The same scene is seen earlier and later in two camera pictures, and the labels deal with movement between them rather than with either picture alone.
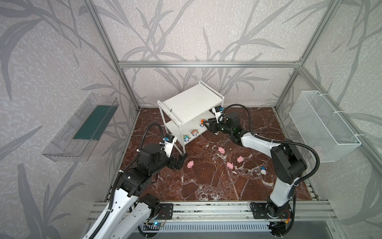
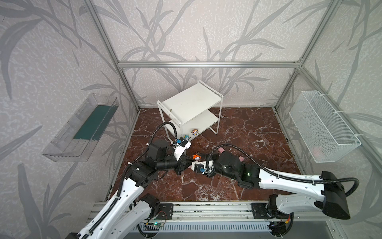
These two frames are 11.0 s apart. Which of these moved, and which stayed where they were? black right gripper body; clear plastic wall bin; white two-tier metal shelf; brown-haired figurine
Moved: black right gripper body
Stayed: brown-haired figurine; white two-tier metal shelf; clear plastic wall bin
